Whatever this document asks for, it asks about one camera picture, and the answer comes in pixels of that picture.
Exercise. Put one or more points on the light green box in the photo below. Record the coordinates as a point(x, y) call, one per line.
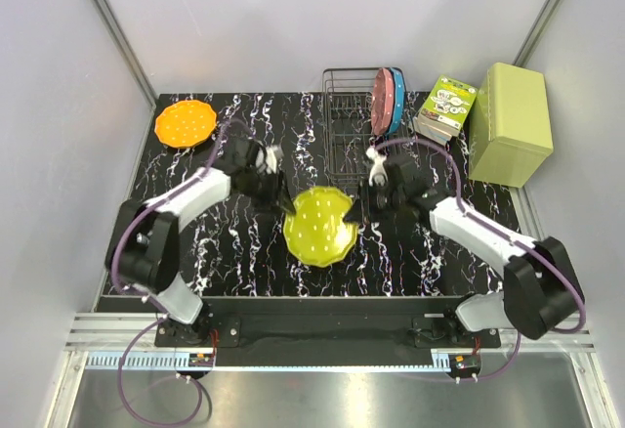
point(510, 129)

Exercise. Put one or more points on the green dotted plate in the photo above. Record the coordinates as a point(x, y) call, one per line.
point(317, 234)

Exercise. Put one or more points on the black wire dish rack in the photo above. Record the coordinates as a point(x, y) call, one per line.
point(346, 108)

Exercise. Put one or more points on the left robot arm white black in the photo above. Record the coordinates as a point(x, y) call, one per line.
point(143, 255)

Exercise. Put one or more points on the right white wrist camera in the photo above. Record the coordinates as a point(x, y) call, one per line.
point(377, 175)

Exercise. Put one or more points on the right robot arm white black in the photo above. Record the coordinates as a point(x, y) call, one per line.
point(540, 288)

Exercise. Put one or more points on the pink dotted plate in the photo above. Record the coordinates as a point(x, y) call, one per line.
point(382, 102)

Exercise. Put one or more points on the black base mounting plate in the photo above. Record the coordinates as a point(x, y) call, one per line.
point(234, 331)

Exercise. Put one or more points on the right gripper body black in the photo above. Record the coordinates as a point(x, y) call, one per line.
point(378, 202)

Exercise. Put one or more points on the orange dotted plate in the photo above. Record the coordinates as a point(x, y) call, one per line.
point(185, 124)

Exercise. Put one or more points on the blue dotted plate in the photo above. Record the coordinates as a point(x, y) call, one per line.
point(399, 85)

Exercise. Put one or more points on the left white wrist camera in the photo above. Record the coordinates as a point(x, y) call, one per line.
point(268, 159)

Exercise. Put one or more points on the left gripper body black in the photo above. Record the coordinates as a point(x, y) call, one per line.
point(272, 189)

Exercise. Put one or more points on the green book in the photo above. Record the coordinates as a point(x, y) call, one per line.
point(441, 117)

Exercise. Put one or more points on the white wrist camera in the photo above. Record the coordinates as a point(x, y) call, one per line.
point(377, 175)
point(268, 159)

